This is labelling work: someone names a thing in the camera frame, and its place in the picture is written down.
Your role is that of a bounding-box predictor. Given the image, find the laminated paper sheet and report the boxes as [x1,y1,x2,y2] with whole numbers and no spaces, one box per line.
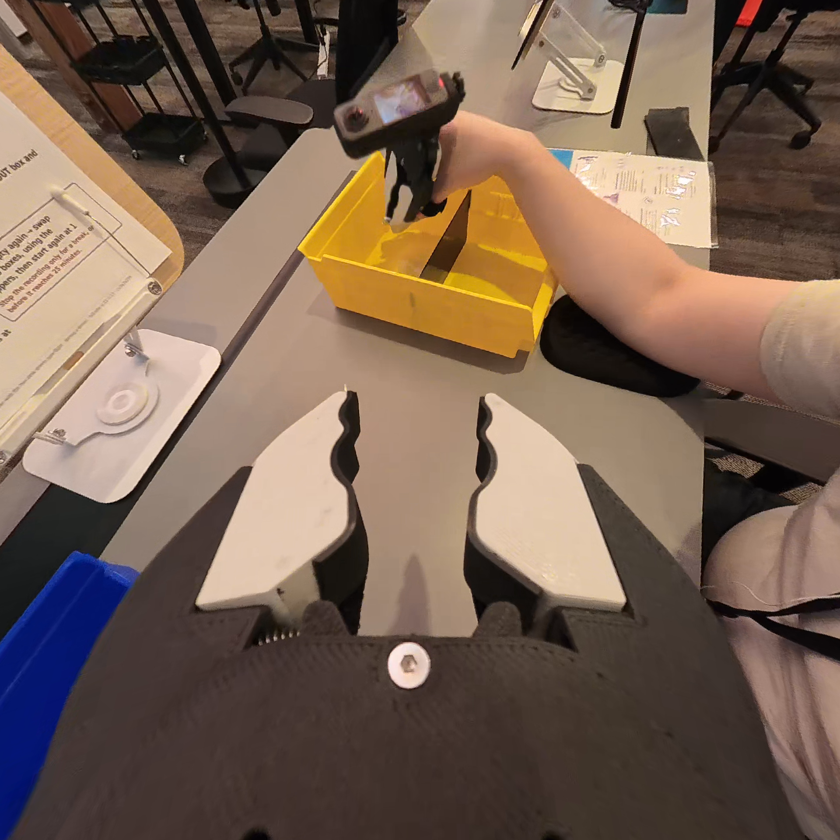
[548,148,721,250]

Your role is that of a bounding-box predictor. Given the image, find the person's right forearm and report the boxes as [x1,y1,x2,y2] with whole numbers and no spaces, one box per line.
[505,131,791,403]

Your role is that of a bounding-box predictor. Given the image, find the black office chair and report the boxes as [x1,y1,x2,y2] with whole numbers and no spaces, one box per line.
[710,0,824,153]
[225,0,403,132]

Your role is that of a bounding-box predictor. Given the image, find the printed instruction sheet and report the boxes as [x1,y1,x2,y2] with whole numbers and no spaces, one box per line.
[0,88,173,447]

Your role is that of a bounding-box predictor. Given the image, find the person's pale pants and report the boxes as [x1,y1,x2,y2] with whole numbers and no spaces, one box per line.
[701,469,840,840]

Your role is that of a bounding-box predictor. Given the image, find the black rectangular pad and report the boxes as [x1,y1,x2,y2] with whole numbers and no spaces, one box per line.
[644,107,700,158]

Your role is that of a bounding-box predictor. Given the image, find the blue plastic bin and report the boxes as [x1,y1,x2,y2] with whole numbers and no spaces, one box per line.
[0,550,140,775]

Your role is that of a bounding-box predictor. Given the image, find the black wrist rest pad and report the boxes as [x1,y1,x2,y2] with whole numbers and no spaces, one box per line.
[539,294,702,399]

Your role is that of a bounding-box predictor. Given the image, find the yellow plastic bin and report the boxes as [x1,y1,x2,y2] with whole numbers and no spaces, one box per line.
[298,151,560,360]

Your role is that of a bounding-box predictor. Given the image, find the black utility cart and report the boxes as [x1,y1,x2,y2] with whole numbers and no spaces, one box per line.
[71,33,210,164]

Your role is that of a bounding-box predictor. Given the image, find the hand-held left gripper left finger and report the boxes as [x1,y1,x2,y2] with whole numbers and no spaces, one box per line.
[195,391,362,626]

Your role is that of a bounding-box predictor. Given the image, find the black bin divider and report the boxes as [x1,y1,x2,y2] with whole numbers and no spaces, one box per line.
[419,190,475,284]

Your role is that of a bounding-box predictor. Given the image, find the thin black pole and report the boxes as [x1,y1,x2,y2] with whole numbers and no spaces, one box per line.
[610,0,652,130]

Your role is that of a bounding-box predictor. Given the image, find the black lanyard strap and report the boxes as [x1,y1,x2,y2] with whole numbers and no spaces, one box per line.
[705,594,840,657]

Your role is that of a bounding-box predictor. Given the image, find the person's right hand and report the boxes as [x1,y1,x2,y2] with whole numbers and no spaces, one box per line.
[430,110,549,204]

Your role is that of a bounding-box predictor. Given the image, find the black pole with round base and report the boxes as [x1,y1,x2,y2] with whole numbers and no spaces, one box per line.
[141,0,263,210]

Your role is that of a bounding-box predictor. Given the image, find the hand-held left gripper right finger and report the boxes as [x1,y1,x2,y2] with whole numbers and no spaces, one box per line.
[466,392,629,613]

